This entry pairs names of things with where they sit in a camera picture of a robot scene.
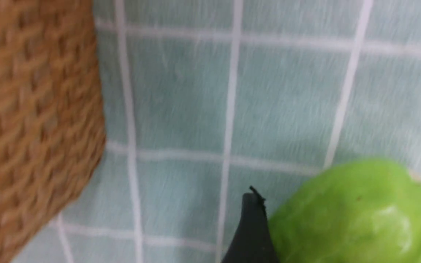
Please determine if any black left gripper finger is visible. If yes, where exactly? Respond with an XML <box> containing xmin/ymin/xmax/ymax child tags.
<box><xmin>222</xmin><ymin>186</ymin><xmax>279</xmax><ymax>263</ymax></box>

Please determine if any green toy cucumber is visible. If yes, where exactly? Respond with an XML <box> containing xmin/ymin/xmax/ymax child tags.
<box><xmin>269</xmin><ymin>159</ymin><xmax>421</xmax><ymax>263</ymax></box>

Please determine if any green checkered tablecloth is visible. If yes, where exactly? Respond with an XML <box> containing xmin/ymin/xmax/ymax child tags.
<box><xmin>14</xmin><ymin>0</ymin><xmax>421</xmax><ymax>263</ymax></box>

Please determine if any woven wicker basket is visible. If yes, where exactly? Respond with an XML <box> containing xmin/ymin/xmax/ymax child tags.
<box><xmin>0</xmin><ymin>0</ymin><xmax>106</xmax><ymax>263</ymax></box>

